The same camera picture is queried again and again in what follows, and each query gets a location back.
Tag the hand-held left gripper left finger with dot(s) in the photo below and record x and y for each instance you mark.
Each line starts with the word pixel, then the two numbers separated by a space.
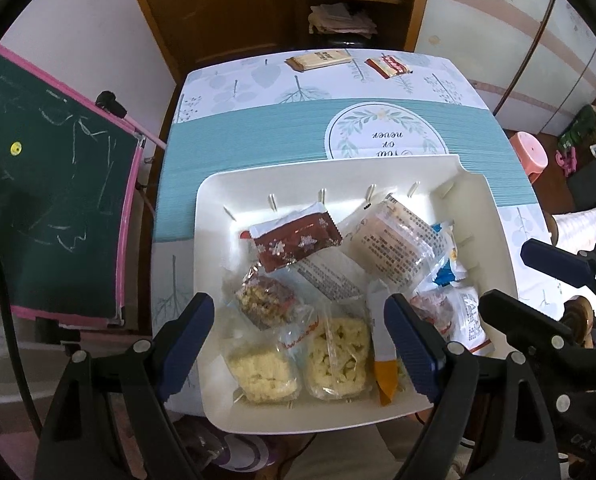
pixel 185 345

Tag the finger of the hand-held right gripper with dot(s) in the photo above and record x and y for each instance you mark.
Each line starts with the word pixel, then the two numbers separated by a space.
pixel 557 265
pixel 517 312

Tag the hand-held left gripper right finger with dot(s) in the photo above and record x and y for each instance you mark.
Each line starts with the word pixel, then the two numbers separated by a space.
pixel 412 345

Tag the orange white sachet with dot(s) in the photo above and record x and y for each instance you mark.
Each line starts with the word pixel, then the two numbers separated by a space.
pixel 383 365

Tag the yellow rice cracker packet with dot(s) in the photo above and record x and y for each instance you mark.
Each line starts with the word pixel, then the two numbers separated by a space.
pixel 335 360
pixel 263 375

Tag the brown nut cracker packet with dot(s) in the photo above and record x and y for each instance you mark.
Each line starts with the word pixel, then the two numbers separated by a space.
pixel 265 300

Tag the round brown cake packet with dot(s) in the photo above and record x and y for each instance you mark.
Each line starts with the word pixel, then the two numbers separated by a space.
pixel 397 240

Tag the dark red snack packet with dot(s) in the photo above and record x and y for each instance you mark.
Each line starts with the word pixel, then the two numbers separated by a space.
pixel 295 237

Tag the white plastic tray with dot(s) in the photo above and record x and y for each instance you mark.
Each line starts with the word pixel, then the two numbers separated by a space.
pixel 248 195

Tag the white checked cloth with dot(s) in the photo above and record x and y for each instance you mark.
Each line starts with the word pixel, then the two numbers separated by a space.
pixel 582 227

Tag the wooden chair knob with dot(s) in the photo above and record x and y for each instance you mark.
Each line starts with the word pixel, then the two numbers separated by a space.
pixel 580 317

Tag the blue yellow snack packet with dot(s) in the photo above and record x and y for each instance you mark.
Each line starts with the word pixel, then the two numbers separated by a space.
pixel 447 255

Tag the clear blue snack packet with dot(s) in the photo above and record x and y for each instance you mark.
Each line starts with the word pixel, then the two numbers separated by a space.
pixel 328 280

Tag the pink plastic stool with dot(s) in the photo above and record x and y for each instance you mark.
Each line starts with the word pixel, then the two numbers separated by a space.
pixel 527 152

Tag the small red snack packet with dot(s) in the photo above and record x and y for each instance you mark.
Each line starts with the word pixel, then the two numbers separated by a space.
pixel 245 234

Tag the beige cloth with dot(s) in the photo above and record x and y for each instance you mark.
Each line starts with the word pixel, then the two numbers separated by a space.
pixel 338 452

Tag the pink green toy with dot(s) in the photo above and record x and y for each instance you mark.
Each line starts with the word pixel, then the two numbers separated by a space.
pixel 577 135

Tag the pink framed chalkboard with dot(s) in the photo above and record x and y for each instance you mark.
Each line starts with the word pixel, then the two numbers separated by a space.
pixel 53 185

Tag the teal floral tablecloth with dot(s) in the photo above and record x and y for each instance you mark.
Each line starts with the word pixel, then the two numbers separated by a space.
pixel 258 135

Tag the pale wardrobe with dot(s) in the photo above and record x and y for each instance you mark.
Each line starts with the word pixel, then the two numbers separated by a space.
pixel 517 35

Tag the black easel clamp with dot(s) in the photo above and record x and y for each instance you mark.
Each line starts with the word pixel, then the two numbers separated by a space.
pixel 110 102

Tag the red white snack packet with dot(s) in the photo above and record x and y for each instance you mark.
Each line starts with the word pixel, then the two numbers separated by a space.
pixel 390 66

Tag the yellow smiley magnet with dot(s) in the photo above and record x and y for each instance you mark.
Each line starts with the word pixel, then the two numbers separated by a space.
pixel 15 147

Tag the brown wooden shelf unit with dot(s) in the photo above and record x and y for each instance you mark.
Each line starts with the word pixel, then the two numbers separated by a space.
pixel 417 5

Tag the beige snack bar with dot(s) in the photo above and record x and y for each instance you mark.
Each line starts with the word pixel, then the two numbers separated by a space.
pixel 318 60

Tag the folded cloth pile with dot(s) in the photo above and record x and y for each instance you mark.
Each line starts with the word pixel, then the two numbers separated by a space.
pixel 340 17

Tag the brown wooden door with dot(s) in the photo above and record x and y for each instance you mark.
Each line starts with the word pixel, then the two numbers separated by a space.
pixel 213 10

